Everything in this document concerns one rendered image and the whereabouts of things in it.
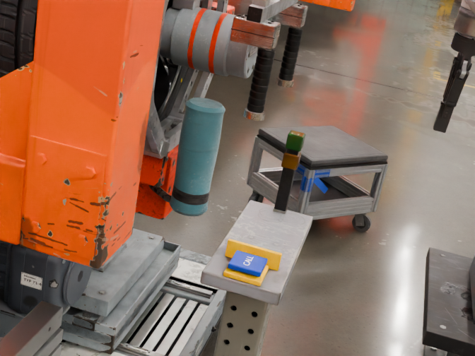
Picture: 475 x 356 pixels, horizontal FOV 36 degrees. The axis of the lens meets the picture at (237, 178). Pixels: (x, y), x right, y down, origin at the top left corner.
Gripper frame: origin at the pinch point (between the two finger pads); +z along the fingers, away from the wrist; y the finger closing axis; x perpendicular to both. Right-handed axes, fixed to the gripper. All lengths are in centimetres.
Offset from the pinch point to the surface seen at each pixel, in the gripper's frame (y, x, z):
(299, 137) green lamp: -6.9, 32.1, 11.8
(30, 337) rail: -74, 68, 36
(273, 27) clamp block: -31, 42, -18
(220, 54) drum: -18, 53, -7
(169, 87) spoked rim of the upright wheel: 5, 69, 12
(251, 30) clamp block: -30, 46, -16
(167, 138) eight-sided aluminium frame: -19, 62, 16
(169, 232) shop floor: 53, 71, 82
